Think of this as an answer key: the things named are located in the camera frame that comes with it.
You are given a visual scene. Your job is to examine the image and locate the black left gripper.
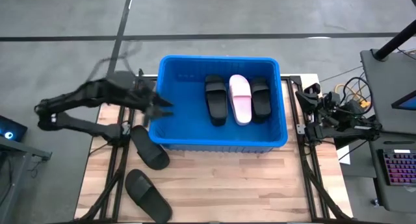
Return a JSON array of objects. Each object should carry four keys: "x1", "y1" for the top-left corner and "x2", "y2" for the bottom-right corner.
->
[{"x1": 129, "y1": 84, "x2": 175, "y2": 126}]

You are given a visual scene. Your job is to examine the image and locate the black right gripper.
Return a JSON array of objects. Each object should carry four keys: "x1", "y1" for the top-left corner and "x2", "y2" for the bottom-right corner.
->
[{"x1": 295, "y1": 91, "x2": 343, "y2": 118}]

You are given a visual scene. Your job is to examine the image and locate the black slide sandal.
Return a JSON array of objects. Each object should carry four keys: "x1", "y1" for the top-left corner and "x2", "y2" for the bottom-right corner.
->
[
  {"x1": 129, "y1": 125, "x2": 171, "y2": 171},
  {"x1": 249, "y1": 77, "x2": 272, "y2": 124},
  {"x1": 124, "y1": 168, "x2": 174, "y2": 224},
  {"x1": 203, "y1": 74, "x2": 229, "y2": 127}
]

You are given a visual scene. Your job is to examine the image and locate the pink slide sandal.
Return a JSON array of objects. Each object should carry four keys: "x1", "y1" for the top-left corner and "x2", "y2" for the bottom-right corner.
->
[{"x1": 228, "y1": 74, "x2": 254, "y2": 127}]

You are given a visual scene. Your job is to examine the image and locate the blue plastic ribbed bin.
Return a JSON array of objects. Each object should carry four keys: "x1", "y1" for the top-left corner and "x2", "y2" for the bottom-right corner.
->
[{"x1": 148, "y1": 55, "x2": 289, "y2": 153}]

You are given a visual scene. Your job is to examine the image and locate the white paper sheet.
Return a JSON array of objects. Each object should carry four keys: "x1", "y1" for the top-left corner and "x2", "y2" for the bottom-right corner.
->
[{"x1": 337, "y1": 145, "x2": 352, "y2": 166}]

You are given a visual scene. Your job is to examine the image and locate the grey desk surface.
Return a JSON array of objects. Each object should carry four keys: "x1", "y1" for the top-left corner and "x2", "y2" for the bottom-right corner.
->
[
  {"x1": 359, "y1": 48, "x2": 416, "y2": 136},
  {"x1": 369, "y1": 140, "x2": 416, "y2": 214}
]

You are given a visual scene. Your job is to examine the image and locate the monitor with blue screen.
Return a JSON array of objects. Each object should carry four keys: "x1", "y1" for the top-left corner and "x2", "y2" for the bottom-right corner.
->
[{"x1": 391, "y1": 90, "x2": 416, "y2": 112}]

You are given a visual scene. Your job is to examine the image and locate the black monitor stand pole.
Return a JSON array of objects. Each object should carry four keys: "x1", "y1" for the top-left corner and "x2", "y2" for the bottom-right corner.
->
[{"x1": 372, "y1": 19, "x2": 416, "y2": 61}]

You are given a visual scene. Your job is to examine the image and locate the backlit rainbow keyboard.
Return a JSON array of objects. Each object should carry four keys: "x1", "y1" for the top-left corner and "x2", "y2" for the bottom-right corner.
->
[{"x1": 382, "y1": 149, "x2": 416, "y2": 187}]

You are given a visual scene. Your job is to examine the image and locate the dark grey side stand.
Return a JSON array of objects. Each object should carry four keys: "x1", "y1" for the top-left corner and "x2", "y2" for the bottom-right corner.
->
[{"x1": 0, "y1": 136, "x2": 53, "y2": 224}]

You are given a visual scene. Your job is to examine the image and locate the screen with blue glow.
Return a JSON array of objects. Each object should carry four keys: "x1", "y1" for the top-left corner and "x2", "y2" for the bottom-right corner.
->
[{"x1": 0, "y1": 115, "x2": 29, "y2": 143}]

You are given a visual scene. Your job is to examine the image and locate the yellow cable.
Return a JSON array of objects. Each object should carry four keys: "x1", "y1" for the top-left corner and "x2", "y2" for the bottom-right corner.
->
[{"x1": 334, "y1": 83, "x2": 372, "y2": 110}]

